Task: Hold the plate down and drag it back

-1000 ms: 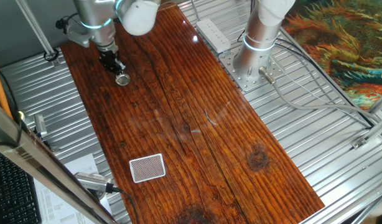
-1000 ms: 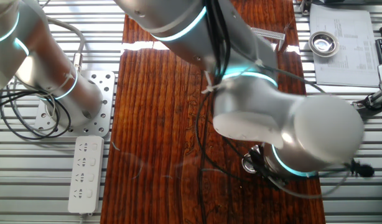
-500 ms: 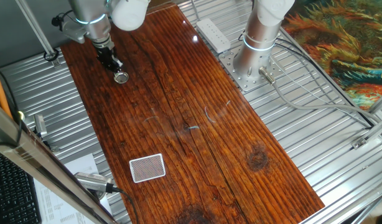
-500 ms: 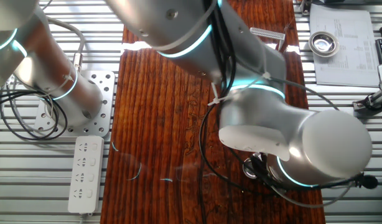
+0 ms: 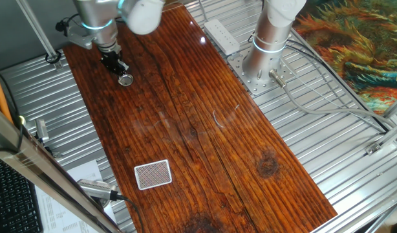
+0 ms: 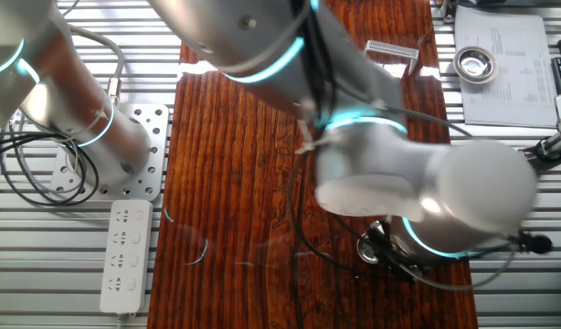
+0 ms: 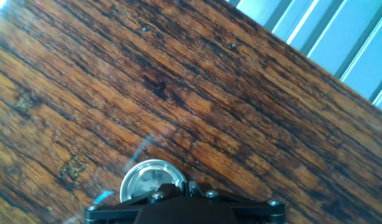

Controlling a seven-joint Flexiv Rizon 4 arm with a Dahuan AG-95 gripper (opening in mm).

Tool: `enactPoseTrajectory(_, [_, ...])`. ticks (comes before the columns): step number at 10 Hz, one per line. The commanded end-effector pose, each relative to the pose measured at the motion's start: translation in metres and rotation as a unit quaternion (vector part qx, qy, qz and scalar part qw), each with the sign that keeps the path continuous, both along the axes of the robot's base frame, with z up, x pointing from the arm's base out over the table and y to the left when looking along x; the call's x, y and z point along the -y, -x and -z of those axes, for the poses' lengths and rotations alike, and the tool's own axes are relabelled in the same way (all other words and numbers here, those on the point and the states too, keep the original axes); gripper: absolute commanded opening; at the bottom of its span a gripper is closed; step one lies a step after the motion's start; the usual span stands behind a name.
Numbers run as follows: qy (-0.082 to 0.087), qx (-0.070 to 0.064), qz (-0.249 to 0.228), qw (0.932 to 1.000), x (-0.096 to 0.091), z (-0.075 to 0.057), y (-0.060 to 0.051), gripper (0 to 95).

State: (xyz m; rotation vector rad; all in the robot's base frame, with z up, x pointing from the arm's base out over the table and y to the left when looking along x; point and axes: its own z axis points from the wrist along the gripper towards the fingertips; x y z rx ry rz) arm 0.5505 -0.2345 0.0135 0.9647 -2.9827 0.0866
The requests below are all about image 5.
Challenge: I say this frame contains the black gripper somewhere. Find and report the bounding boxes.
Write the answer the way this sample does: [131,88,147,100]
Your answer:
[100,50,130,77]

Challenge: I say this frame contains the white power strip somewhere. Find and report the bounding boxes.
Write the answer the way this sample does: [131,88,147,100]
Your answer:
[203,18,241,56]

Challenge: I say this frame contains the wood grain table mat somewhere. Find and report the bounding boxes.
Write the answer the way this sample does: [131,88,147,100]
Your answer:
[62,3,338,233]

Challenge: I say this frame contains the shiny steel beam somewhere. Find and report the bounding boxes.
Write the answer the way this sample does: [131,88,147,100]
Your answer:
[0,102,123,233]

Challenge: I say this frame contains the printed paper sheet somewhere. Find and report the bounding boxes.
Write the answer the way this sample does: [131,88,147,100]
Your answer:
[35,159,117,233]

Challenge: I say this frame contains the black keyboard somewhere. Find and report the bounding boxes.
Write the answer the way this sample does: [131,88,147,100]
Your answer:
[0,153,44,233]

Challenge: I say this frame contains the colourful painted cloth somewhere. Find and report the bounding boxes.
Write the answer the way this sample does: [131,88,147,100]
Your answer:
[292,0,397,114]

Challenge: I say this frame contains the wrist camera with grey bracket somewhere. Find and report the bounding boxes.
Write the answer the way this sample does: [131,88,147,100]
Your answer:
[55,19,96,50]

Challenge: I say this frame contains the black cable tie loop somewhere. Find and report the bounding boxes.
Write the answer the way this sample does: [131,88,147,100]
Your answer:
[45,50,62,65]

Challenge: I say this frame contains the aluminium frame post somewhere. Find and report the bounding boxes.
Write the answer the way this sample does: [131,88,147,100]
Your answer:
[16,0,66,71]

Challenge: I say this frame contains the thin black cable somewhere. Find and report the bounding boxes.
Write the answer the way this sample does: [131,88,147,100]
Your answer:
[0,69,25,155]

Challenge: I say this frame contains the silver camera with black plug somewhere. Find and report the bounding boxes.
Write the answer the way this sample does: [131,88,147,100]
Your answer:
[77,179,128,203]

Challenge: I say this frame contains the black base cable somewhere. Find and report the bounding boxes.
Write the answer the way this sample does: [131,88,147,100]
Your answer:
[284,40,392,134]
[246,0,266,45]

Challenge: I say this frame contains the black camera cable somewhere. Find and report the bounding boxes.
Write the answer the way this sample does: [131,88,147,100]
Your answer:
[120,195,144,233]

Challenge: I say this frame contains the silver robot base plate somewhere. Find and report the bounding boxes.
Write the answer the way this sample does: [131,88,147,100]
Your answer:
[226,48,295,96]

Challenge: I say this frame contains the grey cable with metal connector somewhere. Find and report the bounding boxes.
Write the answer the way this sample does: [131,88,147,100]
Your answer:
[268,69,397,137]

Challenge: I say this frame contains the thin white cable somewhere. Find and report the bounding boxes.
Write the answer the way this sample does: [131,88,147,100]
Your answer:
[281,56,387,133]

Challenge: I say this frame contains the aluminium frame strut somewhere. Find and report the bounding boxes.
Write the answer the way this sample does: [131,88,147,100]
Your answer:
[381,93,397,119]
[365,119,397,157]

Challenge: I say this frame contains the aluminium frame rail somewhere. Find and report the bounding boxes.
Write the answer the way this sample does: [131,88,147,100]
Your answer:
[311,190,397,233]

